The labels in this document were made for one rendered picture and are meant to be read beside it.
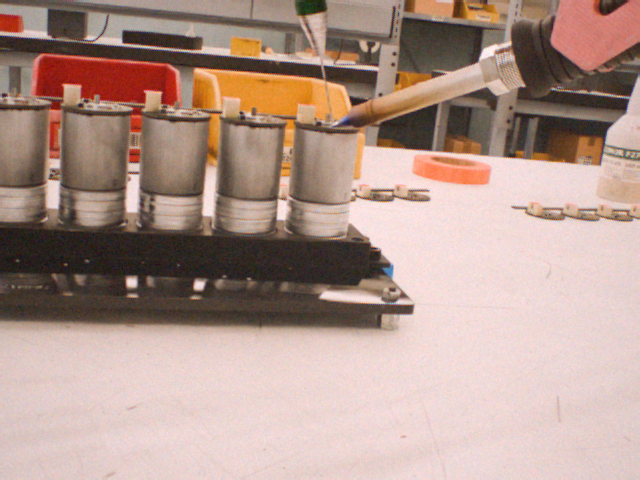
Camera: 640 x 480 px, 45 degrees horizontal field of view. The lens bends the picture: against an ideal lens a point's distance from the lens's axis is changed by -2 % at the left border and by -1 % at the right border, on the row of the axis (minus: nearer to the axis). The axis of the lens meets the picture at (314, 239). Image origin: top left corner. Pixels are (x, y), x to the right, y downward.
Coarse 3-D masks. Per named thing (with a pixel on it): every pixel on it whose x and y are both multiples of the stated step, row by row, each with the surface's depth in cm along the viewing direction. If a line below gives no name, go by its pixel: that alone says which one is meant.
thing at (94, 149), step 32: (64, 128) 26; (96, 128) 26; (128, 128) 27; (64, 160) 27; (96, 160) 26; (128, 160) 28; (64, 192) 27; (96, 192) 27; (64, 224) 27; (96, 224) 27
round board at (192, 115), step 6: (144, 108) 28; (162, 108) 27; (168, 108) 28; (144, 114) 27; (150, 114) 27; (156, 114) 27; (162, 114) 27; (168, 114) 27; (174, 114) 27; (186, 114) 27; (192, 114) 27; (198, 114) 28; (204, 114) 28; (186, 120) 27; (192, 120) 27; (198, 120) 27; (204, 120) 27
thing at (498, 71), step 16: (496, 48) 24; (480, 64) 24; (496, 64) 24; (512, 64) 24; (432, 80) 26; (448, 80) 25; (464, 80) 25; (480, 80) 25; (496, 80) 24; (512, 80) 24; (384, 96) 27; (400, 96) 26; (416, 96) 26; (432, 96) 26; (448, 96) 25; (352, 112) 27; (368, 112) 27; (384, 112) 27; (400, 112) 26
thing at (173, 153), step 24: (144, 120) 27; (168, 120) 27; (144, 144) 27; (168, 144) 27; (192, 144) 27; (144, 168) 27; (168, 168) 27; (192, 168) 27; (144, 192) 28; (168, 192) 27; (192, 192) 28; (144, 216) 28; (168, 216) 28; (192, 216) 28
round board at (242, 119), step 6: (222, 114) 29; (240, 114) 29; (246, 114) 30; (222, 120) 28; (228, 120) 28; (234, 120) 27; (240, 120) 27; (246, 120) 28; (252, 120) 28; (264, 120) 28; (270, 120) 28; (276, 120) 28; (282, 120) 29; (258, 126) 27; (264, 126) 27; (270, 126) 27; (276, 126) 28; (282, 126) 28
